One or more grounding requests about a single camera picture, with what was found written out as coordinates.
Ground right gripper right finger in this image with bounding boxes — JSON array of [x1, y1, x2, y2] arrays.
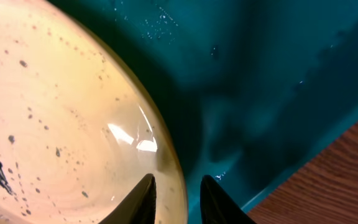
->
[[200, 175, 256, 224]]

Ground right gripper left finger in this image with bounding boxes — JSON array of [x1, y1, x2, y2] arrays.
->
[[99, 174, 157, 224]]

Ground green rimmed plate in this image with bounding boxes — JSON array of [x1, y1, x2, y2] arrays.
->
[[0, 1, 188, 223]]

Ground teal plastic serving tray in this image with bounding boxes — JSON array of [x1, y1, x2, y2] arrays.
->
[[53, 0, 358, 223]]

